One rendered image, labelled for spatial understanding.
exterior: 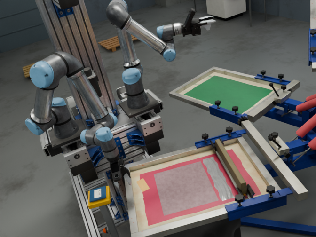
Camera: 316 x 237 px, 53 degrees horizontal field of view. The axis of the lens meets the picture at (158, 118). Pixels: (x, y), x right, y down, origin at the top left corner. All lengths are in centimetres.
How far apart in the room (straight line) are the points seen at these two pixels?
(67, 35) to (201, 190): 119
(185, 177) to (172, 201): 20
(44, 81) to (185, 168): 96
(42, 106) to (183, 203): 90
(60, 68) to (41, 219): 220
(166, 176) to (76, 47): 96
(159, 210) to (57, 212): 189
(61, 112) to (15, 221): 195
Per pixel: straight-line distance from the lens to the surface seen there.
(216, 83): 284
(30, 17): 1029
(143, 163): 201
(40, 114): 180
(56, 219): 342
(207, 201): 174
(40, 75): 154
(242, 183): 167
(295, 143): 195
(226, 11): 778
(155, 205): 178
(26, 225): 356
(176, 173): 193
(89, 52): 205
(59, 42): 203
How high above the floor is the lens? 223
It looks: 31 degrees down
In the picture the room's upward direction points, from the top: 14 degrees counter-clockwise
